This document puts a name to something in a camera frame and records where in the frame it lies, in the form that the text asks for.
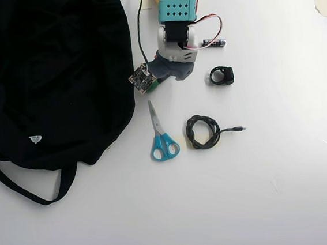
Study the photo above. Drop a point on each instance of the blue-grey gripper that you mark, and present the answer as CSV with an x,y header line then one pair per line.
x,y
182,72

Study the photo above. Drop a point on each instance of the green board marker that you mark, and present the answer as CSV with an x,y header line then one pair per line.
x,y
153,88

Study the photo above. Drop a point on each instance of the white and teal robot arm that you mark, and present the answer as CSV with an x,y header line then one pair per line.
x,y
176,11

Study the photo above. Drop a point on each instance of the black fabric bag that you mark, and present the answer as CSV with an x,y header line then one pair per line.
x,y
46,81

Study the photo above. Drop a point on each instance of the AA battery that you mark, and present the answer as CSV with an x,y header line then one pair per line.
x,y
219,43

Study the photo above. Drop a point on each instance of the bare camera circuit board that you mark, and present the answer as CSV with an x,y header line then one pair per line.
x,y
142,78

